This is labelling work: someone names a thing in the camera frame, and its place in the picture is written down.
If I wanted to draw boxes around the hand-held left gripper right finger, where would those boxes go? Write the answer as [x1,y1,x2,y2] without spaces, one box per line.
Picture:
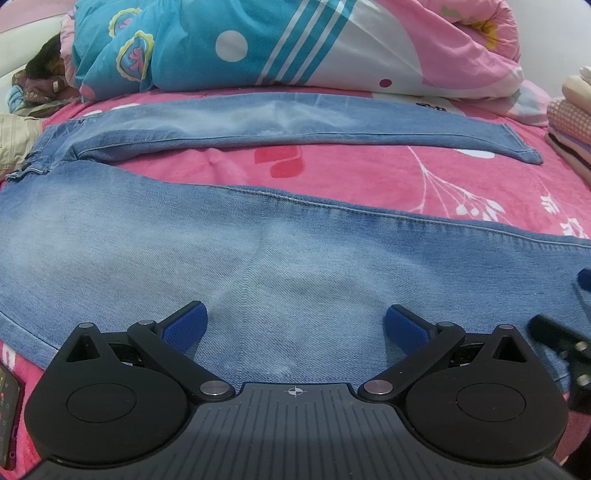
[358,304,529,402]

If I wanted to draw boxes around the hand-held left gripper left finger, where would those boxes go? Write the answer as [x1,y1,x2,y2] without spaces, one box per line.
[65,300,236,401]

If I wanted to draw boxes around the blue denim jeans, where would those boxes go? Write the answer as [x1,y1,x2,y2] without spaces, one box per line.
[0,90,591,393]

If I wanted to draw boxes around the stack of folded clothes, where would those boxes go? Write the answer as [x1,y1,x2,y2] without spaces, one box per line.
[545,65,591,181]

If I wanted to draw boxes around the pink floral bed sheet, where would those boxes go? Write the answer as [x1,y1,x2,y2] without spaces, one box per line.
[0,85,591,467]

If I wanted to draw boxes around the black smartphone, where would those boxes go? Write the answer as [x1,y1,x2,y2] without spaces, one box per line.
[0,357,24,467]

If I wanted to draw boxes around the beige cloth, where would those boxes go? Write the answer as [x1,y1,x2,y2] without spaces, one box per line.
[0,113,47,181]

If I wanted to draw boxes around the rolled pink and blue quilt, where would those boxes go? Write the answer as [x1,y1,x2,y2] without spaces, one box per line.
[60,0,550,125]

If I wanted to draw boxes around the white and pink headboard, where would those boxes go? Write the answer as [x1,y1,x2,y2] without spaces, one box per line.
[0,0,79,88]

